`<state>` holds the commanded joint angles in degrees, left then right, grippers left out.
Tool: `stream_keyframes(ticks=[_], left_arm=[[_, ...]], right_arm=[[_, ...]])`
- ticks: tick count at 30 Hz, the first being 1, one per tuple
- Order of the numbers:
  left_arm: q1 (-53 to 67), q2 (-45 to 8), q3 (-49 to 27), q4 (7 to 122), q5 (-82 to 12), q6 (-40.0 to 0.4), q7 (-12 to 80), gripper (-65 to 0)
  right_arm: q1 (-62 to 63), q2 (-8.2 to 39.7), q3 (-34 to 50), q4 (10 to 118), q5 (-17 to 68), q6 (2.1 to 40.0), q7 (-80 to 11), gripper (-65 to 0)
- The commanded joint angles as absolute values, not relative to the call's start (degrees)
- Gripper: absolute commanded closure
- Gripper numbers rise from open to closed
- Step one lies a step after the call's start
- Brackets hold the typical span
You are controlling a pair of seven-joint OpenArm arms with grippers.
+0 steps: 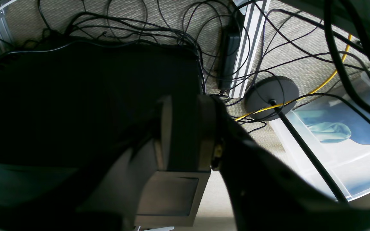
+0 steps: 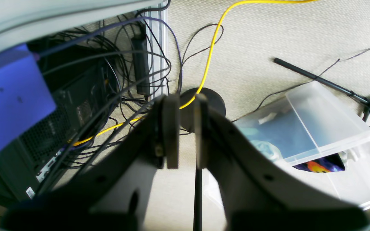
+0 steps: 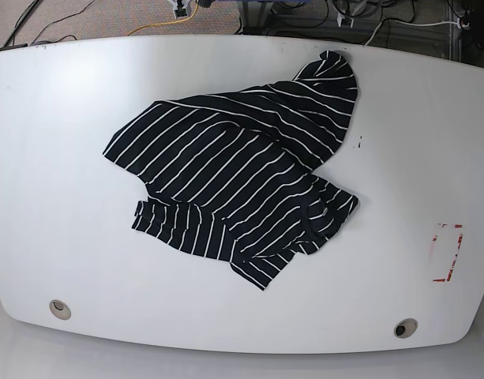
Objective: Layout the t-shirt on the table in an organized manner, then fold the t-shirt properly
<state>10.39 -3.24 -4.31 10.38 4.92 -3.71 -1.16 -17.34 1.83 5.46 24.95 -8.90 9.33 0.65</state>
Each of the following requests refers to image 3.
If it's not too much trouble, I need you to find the white power strip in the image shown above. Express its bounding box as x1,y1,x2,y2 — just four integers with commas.
167,0,192,20

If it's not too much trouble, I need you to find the left table cable grommet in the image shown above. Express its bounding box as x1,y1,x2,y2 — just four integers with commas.
49,300,72,321

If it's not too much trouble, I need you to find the white cable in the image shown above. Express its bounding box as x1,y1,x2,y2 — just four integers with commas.
363,19,460,47

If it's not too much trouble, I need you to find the navy white striped t-shirt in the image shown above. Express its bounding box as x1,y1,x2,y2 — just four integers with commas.
103,51,358,290

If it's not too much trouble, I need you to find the yellow cable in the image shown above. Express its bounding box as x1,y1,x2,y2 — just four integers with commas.
127,4,199,37

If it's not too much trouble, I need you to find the right table cable grommet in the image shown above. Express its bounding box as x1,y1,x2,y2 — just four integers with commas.
393,318,418,339

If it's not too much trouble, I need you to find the table cable grommet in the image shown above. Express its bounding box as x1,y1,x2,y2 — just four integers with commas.
49,300,72,321
393,318,418,339

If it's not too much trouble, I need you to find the red tape rectangle marking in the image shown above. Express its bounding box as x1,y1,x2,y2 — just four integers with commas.
428,223,464,283

